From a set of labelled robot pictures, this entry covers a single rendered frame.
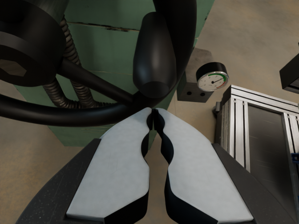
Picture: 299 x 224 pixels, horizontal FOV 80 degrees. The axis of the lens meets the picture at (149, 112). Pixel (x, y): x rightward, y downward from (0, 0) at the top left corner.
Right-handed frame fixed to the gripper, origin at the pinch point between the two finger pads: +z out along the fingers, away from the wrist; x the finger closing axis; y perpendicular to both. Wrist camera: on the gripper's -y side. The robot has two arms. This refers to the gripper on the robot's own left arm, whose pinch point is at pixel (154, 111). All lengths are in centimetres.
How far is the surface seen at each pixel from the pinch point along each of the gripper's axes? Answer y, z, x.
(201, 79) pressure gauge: 6.2, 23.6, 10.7
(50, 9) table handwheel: -5.4, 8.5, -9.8
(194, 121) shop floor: 53, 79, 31
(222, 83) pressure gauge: 7.0, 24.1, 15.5
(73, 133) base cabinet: 43, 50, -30
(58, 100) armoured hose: 8.9, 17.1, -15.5
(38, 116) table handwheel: 7.8, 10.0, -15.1
